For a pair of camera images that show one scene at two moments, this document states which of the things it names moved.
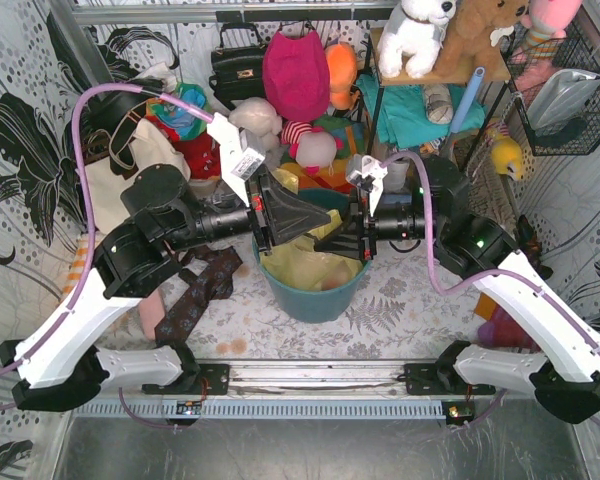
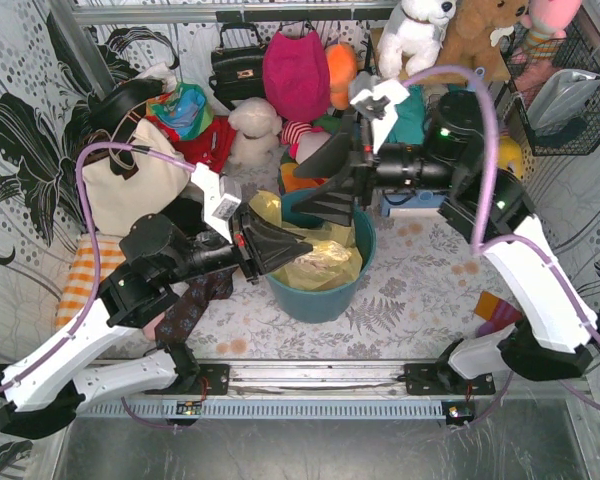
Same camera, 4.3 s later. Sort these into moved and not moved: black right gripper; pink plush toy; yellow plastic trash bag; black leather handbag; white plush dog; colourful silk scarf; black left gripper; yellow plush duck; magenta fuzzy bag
Moved: black left gripper; yellow plastic trash bag; black right gripper
Not moved: black leather handbag; yellow plush duck; white plush dog; pink plush toy; colourful silk scarf; magenta fuzzy bag
